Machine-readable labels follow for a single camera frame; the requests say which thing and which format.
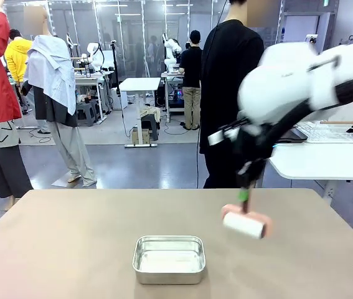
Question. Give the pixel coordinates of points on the rectangular metal tin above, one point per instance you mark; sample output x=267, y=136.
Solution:
x=167, y=261

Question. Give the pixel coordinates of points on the white standing background table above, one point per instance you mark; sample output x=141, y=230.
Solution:
x=139, y=84

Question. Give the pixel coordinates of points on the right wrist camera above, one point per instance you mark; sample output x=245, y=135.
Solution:
x=218, y=137

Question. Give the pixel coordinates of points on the cardboard box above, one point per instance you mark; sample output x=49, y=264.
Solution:
x=140, y=136

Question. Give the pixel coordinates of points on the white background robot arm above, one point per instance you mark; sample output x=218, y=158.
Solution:
x=171, y=50
x=93, y=54

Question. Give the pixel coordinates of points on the dark brown serving tray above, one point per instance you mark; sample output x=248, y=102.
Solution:
x=294, y=135

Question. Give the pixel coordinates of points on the stool with beige cloth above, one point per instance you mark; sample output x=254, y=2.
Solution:
x=150, y=116

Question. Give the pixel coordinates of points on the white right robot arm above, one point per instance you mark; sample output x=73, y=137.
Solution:
x=282, y=87

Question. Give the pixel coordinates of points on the pink lint roller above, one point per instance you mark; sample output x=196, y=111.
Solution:
x=244, y=225

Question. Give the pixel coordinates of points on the black light stand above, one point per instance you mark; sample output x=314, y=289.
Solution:
x=117, y=71

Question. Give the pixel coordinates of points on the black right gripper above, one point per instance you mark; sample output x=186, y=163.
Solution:
x=254, y=143

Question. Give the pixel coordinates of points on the round white plate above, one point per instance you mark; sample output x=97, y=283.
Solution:
x=350, y=110

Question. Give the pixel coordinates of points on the white background desk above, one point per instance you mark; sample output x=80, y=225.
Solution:
x=87, y=81

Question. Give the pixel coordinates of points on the white side table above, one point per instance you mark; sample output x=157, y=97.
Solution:
x=319, y=162

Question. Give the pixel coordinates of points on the grey background stool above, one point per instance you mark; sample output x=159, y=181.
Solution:
x=87, y=113

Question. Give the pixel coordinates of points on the person in yellow hoodie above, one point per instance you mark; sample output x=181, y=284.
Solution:
x=16, y=59

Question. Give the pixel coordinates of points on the mannequin with pale blue shirt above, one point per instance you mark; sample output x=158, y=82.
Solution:
x=51, y=71

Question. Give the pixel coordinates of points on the person in black t-shirt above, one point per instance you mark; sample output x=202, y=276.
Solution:
x=223, y=78

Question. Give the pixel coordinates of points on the person in black cap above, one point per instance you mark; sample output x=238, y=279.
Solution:
x=191, y=68

